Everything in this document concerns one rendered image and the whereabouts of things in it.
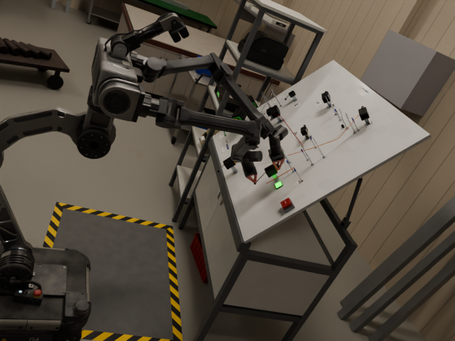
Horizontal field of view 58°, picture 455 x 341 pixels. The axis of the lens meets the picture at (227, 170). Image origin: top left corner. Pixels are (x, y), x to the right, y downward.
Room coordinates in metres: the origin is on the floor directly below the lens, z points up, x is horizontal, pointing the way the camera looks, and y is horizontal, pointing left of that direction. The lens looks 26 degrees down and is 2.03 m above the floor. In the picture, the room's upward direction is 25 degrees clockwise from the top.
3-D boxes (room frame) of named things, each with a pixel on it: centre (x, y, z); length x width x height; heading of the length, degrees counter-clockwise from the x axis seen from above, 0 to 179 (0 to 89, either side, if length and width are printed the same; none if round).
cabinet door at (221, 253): (2.04, -0.14, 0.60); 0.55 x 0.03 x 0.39; 22
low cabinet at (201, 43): (6.25, 1.21, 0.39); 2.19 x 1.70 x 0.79; 119
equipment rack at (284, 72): (3.23, 0.13, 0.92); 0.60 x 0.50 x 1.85; 22
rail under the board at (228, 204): (2.29, -0.02, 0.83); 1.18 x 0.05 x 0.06; 22
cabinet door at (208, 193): (2.56, 0.06, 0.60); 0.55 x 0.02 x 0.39; 22
